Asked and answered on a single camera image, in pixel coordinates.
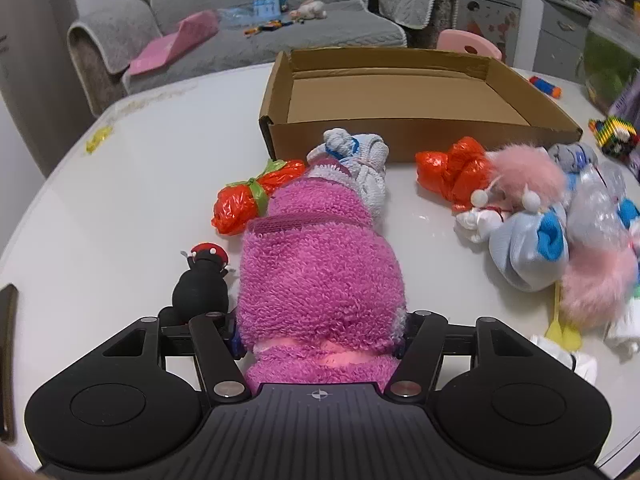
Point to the orange blue block toy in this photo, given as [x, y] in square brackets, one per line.
[545, 86]

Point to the pink fluffy bundle white pompoms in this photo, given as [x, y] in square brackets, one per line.
[525, 170]

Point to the grey cabinet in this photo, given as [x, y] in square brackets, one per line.
[555, 35]

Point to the shallow cardboard box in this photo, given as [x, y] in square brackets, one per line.
[400, 105]

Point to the plain orange bag bundle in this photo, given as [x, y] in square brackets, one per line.
[450, 170]

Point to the colourful block cube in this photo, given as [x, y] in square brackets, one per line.
[617, 135]

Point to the orange bag bundle green tie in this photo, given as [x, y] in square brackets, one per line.
[235, 210]

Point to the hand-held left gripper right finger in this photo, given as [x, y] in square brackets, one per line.
[417, 355]

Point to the glass fish bowl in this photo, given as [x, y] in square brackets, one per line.
[610, 60]

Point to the yellow wrapper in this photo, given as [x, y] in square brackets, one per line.
[97, 141]

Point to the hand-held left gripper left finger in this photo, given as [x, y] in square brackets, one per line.
[215, 355]

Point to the grey white sock bundle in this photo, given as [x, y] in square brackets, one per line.
[367, 170]

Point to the blue sock bundle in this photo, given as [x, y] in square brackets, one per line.
[520, 255]

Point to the pink folded pad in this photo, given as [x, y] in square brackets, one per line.
[170, 45]

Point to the black ladybug toy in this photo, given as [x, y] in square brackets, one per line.
[200, 290]

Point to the white desktop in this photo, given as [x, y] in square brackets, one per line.
[125, 200]

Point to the white pink plush toy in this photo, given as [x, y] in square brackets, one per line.
[312, 10]

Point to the pink plastic chair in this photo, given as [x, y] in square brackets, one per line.
[480, 45]

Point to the dark brown object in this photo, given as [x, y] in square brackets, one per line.
[7, 360]

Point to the blue castle toy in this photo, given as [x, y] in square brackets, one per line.
[270, 6]

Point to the grey covered sofa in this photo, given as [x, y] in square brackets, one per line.
[325, 30]

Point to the white bundle red tie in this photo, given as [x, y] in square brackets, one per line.
[475, 222]

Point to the purple box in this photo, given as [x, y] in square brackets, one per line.
[627, 105]

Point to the yellow plastic toy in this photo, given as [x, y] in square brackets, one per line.
[555, 332]

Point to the decorated fridge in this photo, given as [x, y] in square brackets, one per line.
[490, 5]

